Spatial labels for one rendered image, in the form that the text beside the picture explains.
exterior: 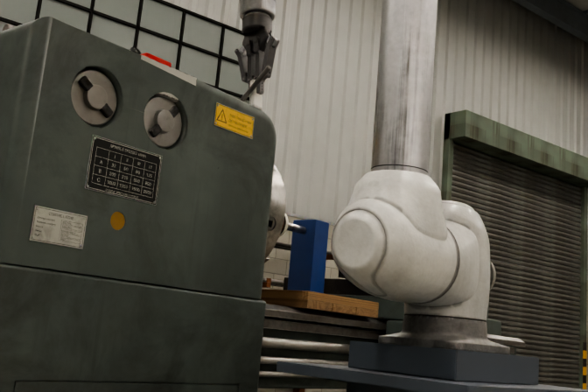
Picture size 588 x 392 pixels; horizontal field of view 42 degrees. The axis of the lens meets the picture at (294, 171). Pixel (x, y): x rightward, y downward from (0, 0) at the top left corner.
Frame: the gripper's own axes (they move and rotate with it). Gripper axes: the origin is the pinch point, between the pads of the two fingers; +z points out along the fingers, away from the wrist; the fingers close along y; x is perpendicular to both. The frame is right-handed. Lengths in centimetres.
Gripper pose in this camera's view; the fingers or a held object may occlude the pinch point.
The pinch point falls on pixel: (255, 94)
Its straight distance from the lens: 186.5
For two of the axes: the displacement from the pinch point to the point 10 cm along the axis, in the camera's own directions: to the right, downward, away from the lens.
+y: -7.7, 1.7, 6.1
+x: -6.3, -2.1, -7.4
